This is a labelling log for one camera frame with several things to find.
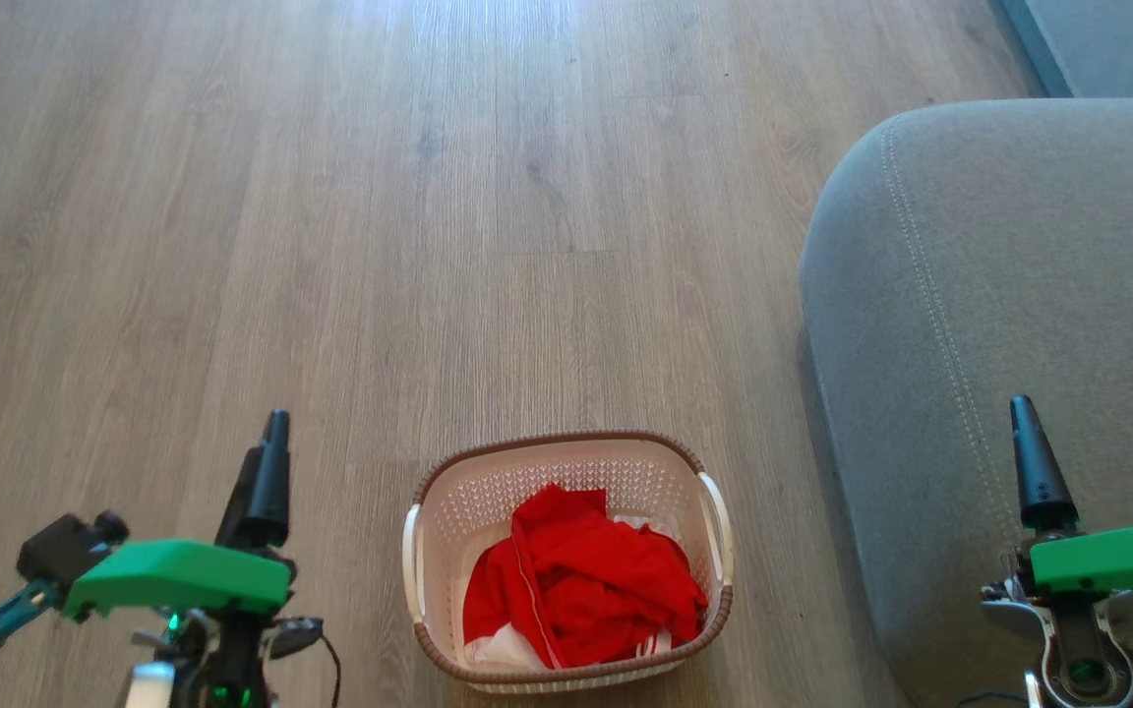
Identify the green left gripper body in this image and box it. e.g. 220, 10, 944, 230
62, 539, 324, 665

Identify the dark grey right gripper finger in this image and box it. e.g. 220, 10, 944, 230
1009, 395, 1080, 534

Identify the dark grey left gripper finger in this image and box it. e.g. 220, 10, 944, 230
248, 410, 291, 550
215, 447, 265, 547

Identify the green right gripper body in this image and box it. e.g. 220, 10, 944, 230
982, 528, 1133, 642

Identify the grey fabric sofa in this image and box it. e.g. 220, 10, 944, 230
800, 96, 1133, 708

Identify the white brown-rimmed laundry basket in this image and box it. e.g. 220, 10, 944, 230
402, 430, 735, 694

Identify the teal cable connector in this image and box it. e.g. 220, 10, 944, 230
0, 578, 64, 655

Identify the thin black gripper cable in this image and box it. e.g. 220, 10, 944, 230
319, 632, 343, 708

